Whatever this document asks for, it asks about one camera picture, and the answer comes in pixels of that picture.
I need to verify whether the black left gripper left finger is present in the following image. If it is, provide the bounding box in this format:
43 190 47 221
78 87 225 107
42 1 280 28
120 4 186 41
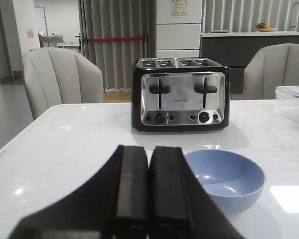
11 145 148 239

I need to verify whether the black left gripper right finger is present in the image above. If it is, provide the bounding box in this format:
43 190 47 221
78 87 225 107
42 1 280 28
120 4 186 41
149 146 242 239

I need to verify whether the blue bowl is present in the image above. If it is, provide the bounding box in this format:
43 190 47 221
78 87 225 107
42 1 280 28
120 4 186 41
185 149 266 215

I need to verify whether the black chrome four-slot toaster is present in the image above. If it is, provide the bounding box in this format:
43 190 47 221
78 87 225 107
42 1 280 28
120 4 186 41
131 57 231 132

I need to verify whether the beige armchair left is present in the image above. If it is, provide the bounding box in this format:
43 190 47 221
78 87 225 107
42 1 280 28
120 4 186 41
22 47 104 119

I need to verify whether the beige armchair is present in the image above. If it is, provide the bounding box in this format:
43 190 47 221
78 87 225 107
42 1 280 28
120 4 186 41
22 47 104 119
243 43 299 100

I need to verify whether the clear plastic storage container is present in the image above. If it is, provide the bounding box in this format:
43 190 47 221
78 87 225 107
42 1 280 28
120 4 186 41
275 86 299 123

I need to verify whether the red barrier belt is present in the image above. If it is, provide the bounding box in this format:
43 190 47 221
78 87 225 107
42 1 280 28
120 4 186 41
86 36 147 43

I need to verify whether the dark kitchen counter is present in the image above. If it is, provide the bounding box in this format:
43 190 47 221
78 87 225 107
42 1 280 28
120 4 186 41
200 31 299 94

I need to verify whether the beige armchair right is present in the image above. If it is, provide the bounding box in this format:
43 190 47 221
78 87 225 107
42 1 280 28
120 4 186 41
243 43 299 100

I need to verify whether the white refrigerator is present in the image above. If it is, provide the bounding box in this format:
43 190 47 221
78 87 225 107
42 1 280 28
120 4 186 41
156 0 203 58

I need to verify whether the grey pleated curtain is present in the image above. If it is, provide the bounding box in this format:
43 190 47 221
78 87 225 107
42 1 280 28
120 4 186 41
78 0 156 90

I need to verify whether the fruit bowl on counter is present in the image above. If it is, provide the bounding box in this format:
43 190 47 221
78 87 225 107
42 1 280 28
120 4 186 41
256 22 278 32

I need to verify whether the chrome kitchen faucet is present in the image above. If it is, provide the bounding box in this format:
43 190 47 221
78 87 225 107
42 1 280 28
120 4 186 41
289 1 299 31

